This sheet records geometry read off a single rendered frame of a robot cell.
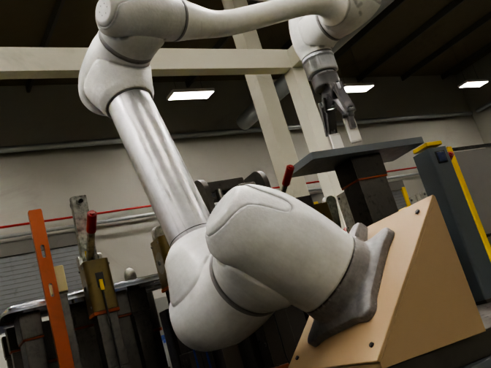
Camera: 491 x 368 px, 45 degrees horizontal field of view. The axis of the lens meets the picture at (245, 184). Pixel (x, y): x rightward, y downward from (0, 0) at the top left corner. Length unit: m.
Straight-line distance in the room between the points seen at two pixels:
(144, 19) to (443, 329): 0.84
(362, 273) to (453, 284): 0.14
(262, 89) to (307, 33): 8.11
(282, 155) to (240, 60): 3.53
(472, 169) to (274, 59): 2.32
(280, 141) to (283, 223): 8.55
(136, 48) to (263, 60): 4.95
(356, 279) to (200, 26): 0.71
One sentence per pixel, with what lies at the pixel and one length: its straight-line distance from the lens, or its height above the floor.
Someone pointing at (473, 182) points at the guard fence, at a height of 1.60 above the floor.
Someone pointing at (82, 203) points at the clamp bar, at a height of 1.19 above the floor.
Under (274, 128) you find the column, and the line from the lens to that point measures 9.53.
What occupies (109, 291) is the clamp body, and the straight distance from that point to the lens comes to 1.40.
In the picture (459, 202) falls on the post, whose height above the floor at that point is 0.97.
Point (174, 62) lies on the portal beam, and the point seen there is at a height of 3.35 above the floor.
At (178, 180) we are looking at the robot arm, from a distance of 1.21.
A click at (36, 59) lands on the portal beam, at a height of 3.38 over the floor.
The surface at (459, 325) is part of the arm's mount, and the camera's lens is 0.99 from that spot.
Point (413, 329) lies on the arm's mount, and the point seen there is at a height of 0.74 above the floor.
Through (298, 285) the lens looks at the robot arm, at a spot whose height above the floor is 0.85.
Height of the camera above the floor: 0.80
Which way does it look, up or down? 14 degrees up
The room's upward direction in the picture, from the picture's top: 17 degrees counter-clockwise
